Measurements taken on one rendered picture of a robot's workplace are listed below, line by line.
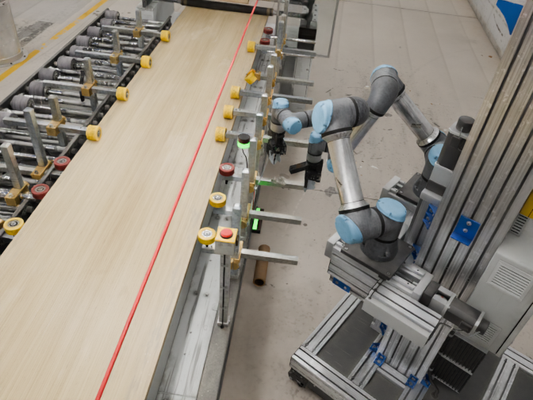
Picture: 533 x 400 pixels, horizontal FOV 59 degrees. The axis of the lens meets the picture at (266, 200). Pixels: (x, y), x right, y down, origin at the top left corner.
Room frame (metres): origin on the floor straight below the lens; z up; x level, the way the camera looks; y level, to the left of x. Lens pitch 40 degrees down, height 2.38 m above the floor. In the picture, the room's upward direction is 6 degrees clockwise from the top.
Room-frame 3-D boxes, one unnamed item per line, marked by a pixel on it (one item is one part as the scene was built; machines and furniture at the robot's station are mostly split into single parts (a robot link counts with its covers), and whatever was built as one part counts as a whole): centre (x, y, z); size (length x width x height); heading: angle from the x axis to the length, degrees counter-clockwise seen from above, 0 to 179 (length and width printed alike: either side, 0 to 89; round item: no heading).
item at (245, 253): (1.45, 0.05, 0.81); 0.44 x 0.03 x 0.04; 87
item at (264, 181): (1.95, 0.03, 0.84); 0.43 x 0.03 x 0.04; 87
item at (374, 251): (1.35, -0.47, 1.09); 0.15 x 0.15 x 0.10
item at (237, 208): (1.42, 0.11, 0.89); 0.04 x 0.04 x 0.48; 87
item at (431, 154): (1.76, -0.76, 1.21); 0.13 x 0.12 x 0.14; 175
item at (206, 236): (1.46, 0.25, 0.85); 0.08 x 0.08 x 0.11
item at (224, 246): (1.16, 0.13, 1.18); 0.07 x 0.07 x 0.08; 87
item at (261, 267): (2.08, -0.01, 0.04); 0.30 x 0.08 x 0.08; 177
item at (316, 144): (1.94, -0.22, 1.13); 0.09 x 0.08 x 0.11; 85
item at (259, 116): (2.17, 0.08, 0.89); 0.04 x 0.04 x 0.48; 87
